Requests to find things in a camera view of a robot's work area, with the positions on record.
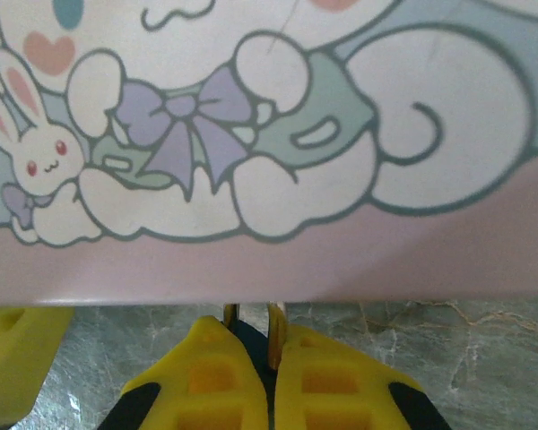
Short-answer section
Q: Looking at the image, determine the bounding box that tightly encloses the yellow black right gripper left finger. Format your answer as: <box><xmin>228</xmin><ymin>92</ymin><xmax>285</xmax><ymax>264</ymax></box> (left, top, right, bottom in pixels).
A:
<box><xmin>100</xmin><ymin>314</ymin><xmax>273</xmax><ymax>430</ymax></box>

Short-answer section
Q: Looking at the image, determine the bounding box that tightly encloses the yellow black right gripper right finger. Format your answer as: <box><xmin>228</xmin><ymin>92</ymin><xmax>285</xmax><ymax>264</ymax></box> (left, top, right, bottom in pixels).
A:
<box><xmin>273</xmin><ymin>324</ymin><xmax>452</xmax><ymax>430</ymax></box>

